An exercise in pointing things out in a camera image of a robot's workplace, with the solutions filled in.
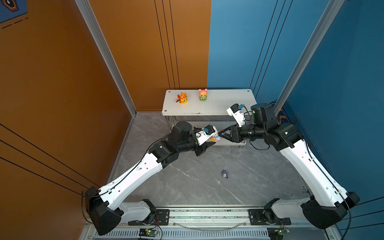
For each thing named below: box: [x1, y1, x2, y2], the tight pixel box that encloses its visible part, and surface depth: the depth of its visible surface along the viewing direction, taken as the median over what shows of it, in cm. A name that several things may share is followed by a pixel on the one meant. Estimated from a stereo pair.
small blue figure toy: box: [221, 169, 229, 179], surface depth 88 cm
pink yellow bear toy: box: [198, 88, 208, 102], surface depth 77 cm
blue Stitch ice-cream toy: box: [209, 135, 221, 142], surface depth 65 cm
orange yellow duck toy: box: [175, 91, 189, 105], surface depth 75 cm
